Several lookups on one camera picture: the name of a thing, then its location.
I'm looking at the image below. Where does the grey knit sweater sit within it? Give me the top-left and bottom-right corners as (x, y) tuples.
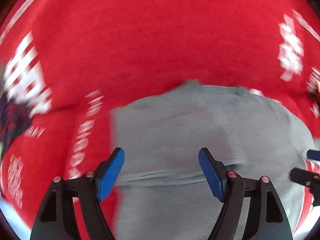
(113, 83), (316, 239)

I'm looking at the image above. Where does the dark plaid cloth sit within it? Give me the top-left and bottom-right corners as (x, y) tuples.
(1, 93), (32, 157)

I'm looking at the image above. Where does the red blanket with white print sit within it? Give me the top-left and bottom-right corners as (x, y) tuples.
(1, 0), (319, 239)

